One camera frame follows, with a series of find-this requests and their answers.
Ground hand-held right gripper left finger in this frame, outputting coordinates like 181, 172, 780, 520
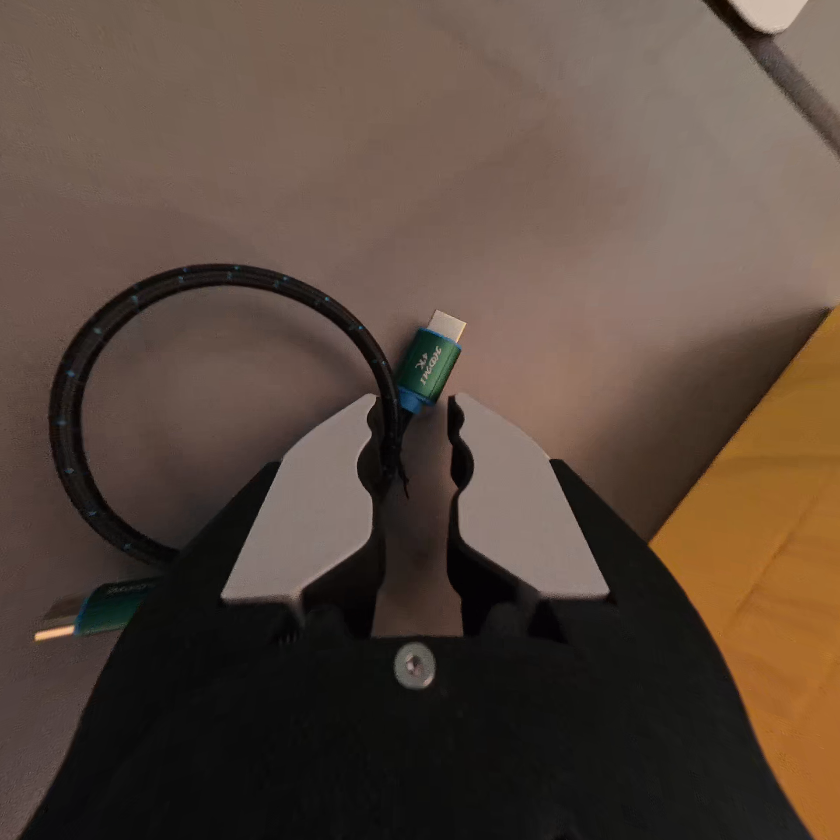
221, 392, 389, 605

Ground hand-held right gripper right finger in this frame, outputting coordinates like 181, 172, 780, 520
447, 392, 611, 602

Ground braided hdmi cable green plugs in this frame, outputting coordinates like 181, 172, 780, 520
33, 263, 471, 647

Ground yellow plastic bin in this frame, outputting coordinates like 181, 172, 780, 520
650, 305, 840, 840

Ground white stand base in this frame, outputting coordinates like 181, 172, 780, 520
722, 0, 815, 35

